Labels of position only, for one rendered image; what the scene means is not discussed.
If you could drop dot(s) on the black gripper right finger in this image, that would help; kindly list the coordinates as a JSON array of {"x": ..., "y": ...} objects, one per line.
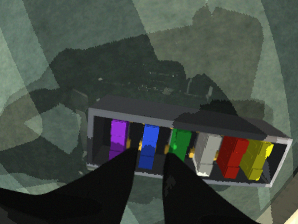
[{"x": 189, "y": 200}]

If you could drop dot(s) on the green fuse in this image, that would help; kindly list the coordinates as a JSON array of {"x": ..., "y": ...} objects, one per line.
[{"x": 179, "y": 143}]

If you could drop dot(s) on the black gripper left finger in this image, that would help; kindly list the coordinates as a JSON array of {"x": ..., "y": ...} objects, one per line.
[{"x": 97, "y": 198}]

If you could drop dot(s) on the cream shallow square tray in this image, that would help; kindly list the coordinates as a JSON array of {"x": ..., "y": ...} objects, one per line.
[{"x": 284, "y": 209}]

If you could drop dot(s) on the purple fuse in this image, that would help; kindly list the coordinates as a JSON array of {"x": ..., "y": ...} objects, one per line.
[{"x": 119, "y": 134}]

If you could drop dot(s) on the grey fuse block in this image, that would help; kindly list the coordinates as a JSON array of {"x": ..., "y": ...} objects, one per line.
[{"x": 223, "y": 149}]

